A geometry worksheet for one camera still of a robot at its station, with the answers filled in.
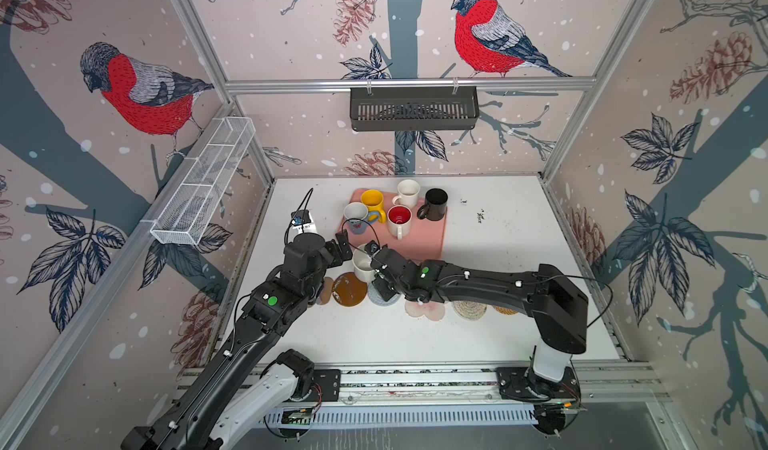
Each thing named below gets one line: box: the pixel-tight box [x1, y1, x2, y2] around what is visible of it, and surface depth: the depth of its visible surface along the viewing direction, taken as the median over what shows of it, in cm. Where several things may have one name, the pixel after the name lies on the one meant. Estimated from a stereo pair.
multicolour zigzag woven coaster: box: [452, 300, 487, 321], surface depth 87 cm
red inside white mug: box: [387, 204, 413, 241], surface depth 100 cm
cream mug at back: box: [392, 179, 420, 209], surface depth 108 cm
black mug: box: [417, 187, 449, 221], surface depth 106 cm
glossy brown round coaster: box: [332, 272, 368, 307], surface depth 92 cm
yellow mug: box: [361, 189, 387, 224], surface depth 103 cm
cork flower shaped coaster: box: [316, 276, 334, 305], surface depth 92 cm
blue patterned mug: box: [343, 202, 369, 235], surface depth 100 cm
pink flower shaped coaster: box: [404, 300, 446, 321], surface depth 87 cm
